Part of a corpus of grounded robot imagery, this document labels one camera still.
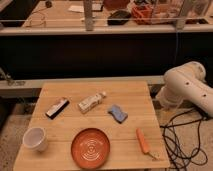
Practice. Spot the white bottle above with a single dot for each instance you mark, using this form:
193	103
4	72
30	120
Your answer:
91	101

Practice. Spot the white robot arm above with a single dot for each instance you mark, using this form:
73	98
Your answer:
186	82

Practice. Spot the blue sponge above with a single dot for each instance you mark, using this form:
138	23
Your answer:
117	113

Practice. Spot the black and white eraser block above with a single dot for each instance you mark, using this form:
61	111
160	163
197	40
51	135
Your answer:
57	107

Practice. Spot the black object on back table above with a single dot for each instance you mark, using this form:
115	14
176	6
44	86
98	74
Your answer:
119	17

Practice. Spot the orange box on back table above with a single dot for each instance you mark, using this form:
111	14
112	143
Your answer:
142	14

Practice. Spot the white paper on back table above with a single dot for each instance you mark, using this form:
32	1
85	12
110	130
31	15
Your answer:
80	9

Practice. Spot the white cup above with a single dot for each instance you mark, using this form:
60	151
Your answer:
35	139

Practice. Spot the metal clamp at left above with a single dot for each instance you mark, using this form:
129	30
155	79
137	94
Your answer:
10	81

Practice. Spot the orange handled tool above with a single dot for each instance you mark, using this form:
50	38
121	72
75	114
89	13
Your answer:
144	144

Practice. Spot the metal post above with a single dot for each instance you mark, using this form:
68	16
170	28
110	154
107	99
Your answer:
88	14

